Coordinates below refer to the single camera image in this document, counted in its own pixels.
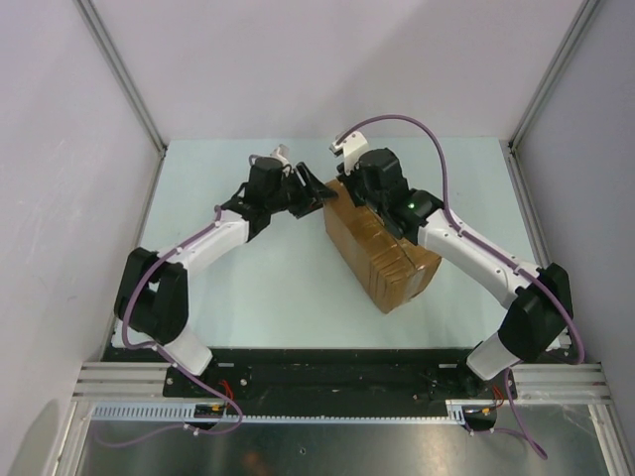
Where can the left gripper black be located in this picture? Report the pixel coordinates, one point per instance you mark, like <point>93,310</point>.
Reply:
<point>307,202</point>

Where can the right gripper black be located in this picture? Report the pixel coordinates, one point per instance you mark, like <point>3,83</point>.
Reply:
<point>347,181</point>

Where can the brown cardboard express box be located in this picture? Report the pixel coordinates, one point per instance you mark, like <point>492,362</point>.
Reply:
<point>392,271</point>

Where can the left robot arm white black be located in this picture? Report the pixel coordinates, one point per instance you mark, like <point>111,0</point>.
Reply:
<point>153,299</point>

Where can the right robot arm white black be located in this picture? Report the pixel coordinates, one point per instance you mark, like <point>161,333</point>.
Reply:
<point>537,300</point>

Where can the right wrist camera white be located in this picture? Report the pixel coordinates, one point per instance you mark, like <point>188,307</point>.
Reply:
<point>350,148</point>

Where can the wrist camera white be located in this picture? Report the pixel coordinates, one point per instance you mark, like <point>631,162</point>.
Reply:
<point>350,148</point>
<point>281,154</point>

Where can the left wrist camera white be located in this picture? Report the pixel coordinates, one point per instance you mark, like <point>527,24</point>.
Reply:
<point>281,154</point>

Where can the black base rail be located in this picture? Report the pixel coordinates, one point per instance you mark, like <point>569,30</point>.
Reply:
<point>348,382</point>

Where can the white slotted cable duct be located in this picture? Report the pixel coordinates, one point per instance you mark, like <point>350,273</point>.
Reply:
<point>452,413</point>

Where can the right aluminium frame post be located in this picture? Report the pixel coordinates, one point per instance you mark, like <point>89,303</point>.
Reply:
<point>557,67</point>

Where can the aluminium frame post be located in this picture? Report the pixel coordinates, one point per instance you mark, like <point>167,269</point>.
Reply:
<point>97,28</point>
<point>557,67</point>

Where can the left aluminium frame post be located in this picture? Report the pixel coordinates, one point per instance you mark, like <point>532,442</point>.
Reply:
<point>97,28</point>

